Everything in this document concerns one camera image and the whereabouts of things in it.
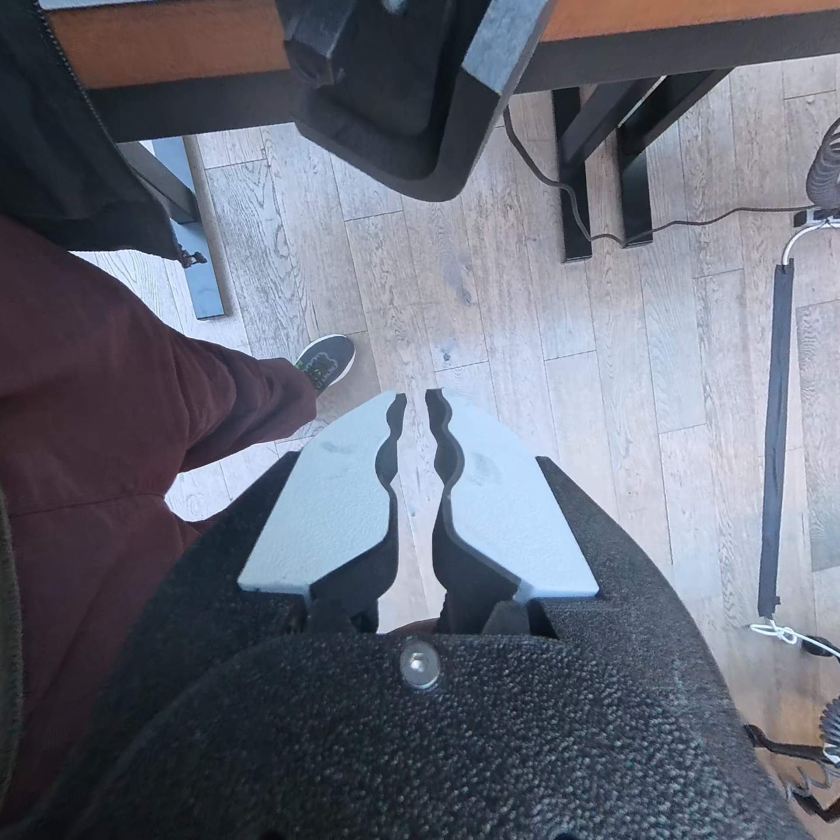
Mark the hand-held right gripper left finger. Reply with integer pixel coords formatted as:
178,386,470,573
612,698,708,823
238,392,406,632

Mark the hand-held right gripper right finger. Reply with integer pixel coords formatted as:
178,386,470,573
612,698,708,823
427,388,599,634

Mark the black metal desk leg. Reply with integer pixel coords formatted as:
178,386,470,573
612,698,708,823
553,85,592,265
118,136,227,321
617,71,729,249

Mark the wooden desk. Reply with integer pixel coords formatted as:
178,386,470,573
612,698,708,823
39,0,840,142

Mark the person's dark grey shoe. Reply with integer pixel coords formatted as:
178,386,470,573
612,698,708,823
293,335,357,395

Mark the white knotted cord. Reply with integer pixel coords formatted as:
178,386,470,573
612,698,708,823
750,620,840,657

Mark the black cable bundle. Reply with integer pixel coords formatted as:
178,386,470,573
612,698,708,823
743,696,840,824

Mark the black floor cable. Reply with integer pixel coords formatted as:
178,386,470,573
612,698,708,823
502,105,818,247

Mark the white cable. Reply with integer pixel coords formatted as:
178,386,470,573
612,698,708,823
782,220,840,266

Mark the black coiled cable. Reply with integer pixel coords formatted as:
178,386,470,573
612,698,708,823
806,118,840,207

